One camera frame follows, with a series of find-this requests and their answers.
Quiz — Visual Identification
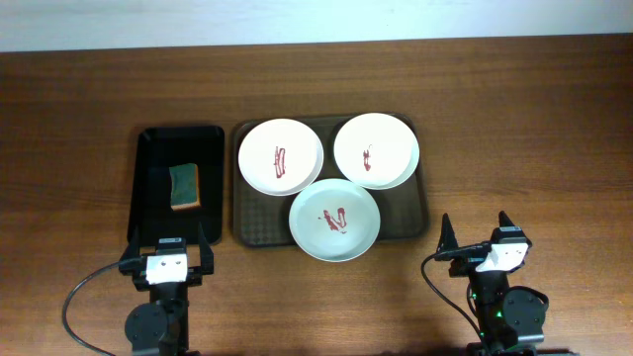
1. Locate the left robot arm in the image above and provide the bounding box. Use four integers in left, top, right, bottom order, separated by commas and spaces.
119, 226, 214, 356

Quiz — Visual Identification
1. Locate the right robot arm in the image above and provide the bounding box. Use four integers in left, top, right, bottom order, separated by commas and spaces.
434, 212, 549, 355

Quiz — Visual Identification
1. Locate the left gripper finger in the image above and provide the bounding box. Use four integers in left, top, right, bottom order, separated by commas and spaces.
198, 223, 215, 273
121, 226, 140, 261

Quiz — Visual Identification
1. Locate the black plastic tray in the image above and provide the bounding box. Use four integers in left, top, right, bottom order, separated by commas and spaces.
128, 126, 225, 247

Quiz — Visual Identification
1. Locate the green and orange sponge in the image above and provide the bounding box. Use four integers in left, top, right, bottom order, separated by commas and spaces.
168, 163, 201, 211

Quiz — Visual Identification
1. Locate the white plate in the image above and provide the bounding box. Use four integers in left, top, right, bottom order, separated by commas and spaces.
237, 119, 324, 196
333, 113, 420, 190

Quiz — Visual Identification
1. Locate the pale green plate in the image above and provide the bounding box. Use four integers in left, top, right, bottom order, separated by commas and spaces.
288, 178, 381, 262

